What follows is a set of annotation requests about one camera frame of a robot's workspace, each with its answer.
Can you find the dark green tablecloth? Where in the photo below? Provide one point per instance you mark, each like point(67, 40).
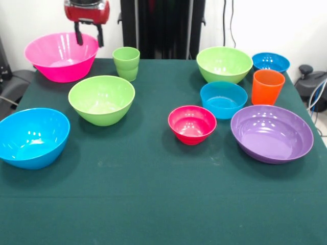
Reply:
point(153, 191)

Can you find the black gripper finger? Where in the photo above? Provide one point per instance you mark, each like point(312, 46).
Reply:
point(78, 33)
point(100, 35)

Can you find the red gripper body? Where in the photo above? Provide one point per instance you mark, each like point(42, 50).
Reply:
point(87, 15)

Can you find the black pedestal leg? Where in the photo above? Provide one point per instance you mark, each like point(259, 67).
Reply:
point(15, 86)
point(305, 86)

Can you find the small crimson plastic bowl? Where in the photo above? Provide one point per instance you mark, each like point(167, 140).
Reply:
point(192, 125)

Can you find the wide purple plastic bowl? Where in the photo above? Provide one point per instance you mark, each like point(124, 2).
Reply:
point(270, 135)

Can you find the green plastic cup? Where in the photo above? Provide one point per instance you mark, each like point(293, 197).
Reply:
point(126, 66)

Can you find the large pink plastic bowl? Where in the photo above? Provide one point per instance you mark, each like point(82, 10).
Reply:
point(61, 71)

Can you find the orange plastic cup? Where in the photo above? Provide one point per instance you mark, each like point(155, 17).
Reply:
point(267, 89)

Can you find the large light blue bowl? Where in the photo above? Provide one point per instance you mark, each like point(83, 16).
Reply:
point(30, 140)

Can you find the small dark blue bowl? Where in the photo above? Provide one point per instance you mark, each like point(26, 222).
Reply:
point(270, 63)

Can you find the blue straight-sided bowl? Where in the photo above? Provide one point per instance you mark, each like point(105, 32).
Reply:
point(223, 104)

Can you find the green plastic bowl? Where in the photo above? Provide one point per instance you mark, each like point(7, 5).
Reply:
point(102, 102)
point(223, 66)

